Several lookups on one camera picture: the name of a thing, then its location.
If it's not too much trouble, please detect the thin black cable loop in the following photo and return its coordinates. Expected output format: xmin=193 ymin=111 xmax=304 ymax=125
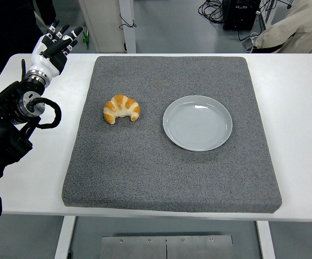
xmin=119 ymin=12 xmax=138 ymax=30

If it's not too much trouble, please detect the beige cloth cover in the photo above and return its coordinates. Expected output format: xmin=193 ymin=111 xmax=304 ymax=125
xmin=253 ymin=0 xmax=312 ymax=54

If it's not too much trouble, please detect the light grey round plate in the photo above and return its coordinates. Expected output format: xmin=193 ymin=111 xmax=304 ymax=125
xmin=162 ymin=94 xmax=233 ymax=152

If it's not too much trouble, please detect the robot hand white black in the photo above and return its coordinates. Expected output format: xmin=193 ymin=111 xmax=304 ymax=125
xmin=26 ymin=20 xmax=84 ymax=80

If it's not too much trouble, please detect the white cabinet panel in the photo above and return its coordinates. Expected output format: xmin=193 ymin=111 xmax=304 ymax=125
xmin=77 ymin=0 xmax=126 ymax=53

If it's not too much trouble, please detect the person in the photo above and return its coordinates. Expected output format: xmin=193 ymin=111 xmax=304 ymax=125
xmin=0 ymin=0 xmax=57 ymax=79

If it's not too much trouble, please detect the black cable bundle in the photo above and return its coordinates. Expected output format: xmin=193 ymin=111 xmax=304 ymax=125
xmin=198 ymin=0 xmax=226 ymax=25

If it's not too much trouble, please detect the grey speckled table mat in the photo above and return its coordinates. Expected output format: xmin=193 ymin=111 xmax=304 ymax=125
xmin=61 ymin=55 xmax=283 ymax=215

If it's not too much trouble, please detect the black computer tower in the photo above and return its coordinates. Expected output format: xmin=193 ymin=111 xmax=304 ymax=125
xmin=222 ymin=0 xmax=262 ymax=31

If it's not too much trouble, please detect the white metal post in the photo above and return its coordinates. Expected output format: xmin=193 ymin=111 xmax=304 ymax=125
xmin=118 ymin=0 xmax=138 ymax=54

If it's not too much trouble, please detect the white table leg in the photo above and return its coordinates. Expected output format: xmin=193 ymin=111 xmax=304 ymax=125
xmin=53 ymin=215 xmax=77 ymax=259
xmin=255 ymin=220 xmax=277 ymax=259

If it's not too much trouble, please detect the croissant bread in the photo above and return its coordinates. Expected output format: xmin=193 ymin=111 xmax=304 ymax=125
xmin=103 ymin=94 xmax=141 ymax=125

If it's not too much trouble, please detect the white cable with adapter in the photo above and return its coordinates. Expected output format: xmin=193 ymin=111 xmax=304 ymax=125
xmin=241 ymin=31 xmax=258 ymax=51

